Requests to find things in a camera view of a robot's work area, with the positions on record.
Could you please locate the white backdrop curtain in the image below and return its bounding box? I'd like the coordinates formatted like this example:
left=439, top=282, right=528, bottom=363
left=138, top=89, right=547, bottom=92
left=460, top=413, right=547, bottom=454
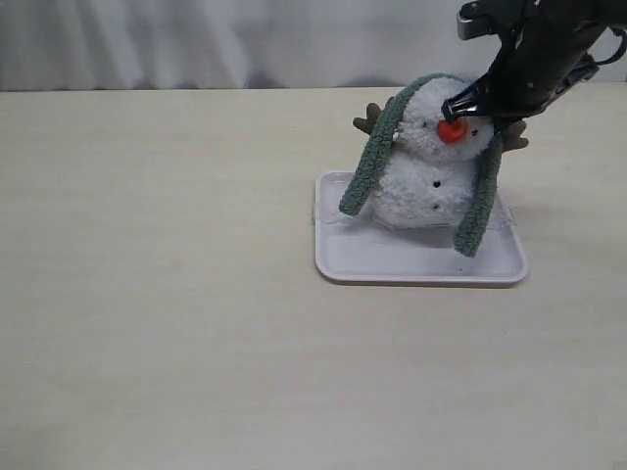
left=0, top=0, right=627, bottom=93

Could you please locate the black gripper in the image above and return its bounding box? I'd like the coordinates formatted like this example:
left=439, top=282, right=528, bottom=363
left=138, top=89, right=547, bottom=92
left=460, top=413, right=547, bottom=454
left=441, top=1, right=610, bottom=122

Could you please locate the green knitted scarf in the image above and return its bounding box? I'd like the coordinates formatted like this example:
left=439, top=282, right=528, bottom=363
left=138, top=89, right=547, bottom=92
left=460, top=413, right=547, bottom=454
left=337, top=71, right=506, bottom=259

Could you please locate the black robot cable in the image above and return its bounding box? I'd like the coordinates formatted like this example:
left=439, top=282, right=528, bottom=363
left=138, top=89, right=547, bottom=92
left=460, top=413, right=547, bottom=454
left=587, top=19, right=627, bottom=68

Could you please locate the white plush snowman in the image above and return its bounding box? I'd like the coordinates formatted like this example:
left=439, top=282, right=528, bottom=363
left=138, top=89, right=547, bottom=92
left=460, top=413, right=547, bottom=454
left=352, top=73, right=530, bottom=231

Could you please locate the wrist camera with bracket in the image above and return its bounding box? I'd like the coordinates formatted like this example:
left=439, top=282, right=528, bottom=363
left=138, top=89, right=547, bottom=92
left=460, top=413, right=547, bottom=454
left=457, top=0, right=526, bottom=40

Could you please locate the white plastic tray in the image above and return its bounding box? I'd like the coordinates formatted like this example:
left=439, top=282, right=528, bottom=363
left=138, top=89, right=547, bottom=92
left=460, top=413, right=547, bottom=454
left=313, top=170, right=529, bottom=288

